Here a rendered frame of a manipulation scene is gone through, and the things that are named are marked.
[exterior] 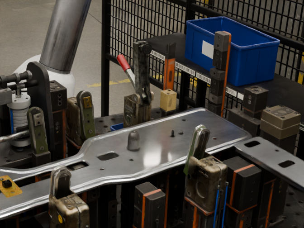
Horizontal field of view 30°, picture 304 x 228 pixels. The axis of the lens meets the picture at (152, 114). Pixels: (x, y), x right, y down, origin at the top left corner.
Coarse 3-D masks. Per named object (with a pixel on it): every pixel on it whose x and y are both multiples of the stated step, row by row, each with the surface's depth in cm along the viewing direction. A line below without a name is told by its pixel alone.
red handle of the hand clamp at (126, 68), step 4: (120, 56) 163; (120, 60) 163; (124, 60) 163; (120, 64) 163; (124, 64) 162; (128, 64) 163; (124, 68) 162; (128, 68) 162; (128, 72) 161; (132, 72) 162; (128, 76) 161; (132, 76) 161; (132, 80) 160; (132, 84) 161; (144, 92) 159; (144, 96) 158
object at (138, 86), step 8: (136, 48) 153; (144, 48) 151; (136, 56) 154; (144, 56) 156; (136, 64) 155; (144, 64) 157; (136, 72) 156; (144, 72) 157; (136, 80) 157; (144, 80) 158; (136, 88) 158; (144, 88) 159
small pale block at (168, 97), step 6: (168, 90) 163; (162, 96) 162; (168, 96) 160; (174, 96) 162; (162, 102) 163; (168, 102) 161; (174, 102) 163; (162, 108) 164; (168, 108) 162; (174, 108) 164; (162, 114) 165; (168, 114) 164
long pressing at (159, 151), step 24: (168, 120) 160; (192, 120) 161; (216, 120) 162; (96, 144) 146; (120, 144) 146; (144, 144) 147; (168, 144) 147; (216, 144) 148; (0, 168) 132; (48, 168) 134; (96, 168) 135; (120, 168) 135; (144, 168) 136; (168, 168) 138; (24, 192) 124; (48, 192) 125; (0, 216) 117
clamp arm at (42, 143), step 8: (32, 112) 139; (40, 112) 140; (32, 120) 139; (40, 120) 140; (32, 128) 140; (40, 128) 141; (32, 136) 140; (40, 136) 141; (32, 144) 142; (40, 144) 142; (40, 152) 142
